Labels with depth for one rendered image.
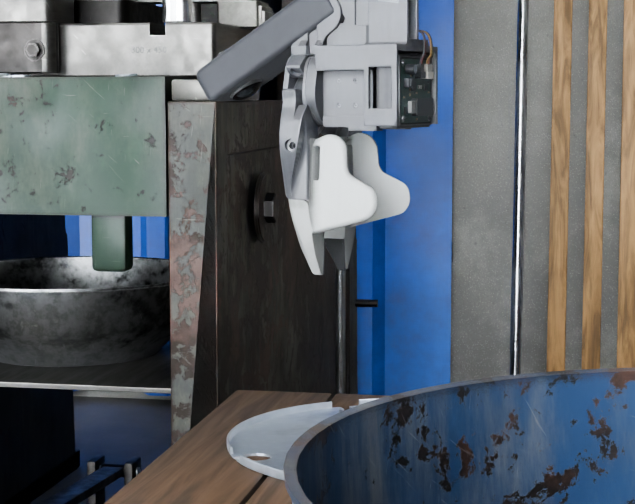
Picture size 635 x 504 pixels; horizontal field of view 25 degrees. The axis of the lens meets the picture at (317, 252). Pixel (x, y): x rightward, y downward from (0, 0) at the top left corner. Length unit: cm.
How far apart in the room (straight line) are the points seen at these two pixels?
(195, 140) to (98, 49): 23
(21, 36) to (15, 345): 35
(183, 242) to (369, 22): 56
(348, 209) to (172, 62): 69
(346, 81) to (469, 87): 191
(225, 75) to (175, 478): 29
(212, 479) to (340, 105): 29
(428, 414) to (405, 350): 215
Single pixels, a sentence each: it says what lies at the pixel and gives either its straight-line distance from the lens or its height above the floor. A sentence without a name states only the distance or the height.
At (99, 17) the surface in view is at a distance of 172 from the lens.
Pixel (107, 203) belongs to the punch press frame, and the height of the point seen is 51.
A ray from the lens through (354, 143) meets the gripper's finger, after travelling 100.
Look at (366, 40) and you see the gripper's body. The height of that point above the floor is 66.
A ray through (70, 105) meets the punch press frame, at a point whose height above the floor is 62.
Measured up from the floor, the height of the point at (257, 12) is 72.
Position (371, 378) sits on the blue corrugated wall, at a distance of 287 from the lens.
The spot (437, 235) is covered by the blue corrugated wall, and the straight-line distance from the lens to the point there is 284.
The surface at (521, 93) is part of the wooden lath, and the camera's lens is 260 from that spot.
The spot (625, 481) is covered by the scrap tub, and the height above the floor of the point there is 42.
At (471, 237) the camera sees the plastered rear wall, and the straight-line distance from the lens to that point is 287.
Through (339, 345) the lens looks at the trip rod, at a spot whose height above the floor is 27.
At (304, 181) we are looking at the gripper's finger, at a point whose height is 57.
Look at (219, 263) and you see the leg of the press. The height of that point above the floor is 46.
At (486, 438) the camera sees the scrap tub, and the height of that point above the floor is 45.
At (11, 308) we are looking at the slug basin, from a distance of 168.
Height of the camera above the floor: 63
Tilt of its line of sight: 6 degrees down
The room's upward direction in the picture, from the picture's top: straight up
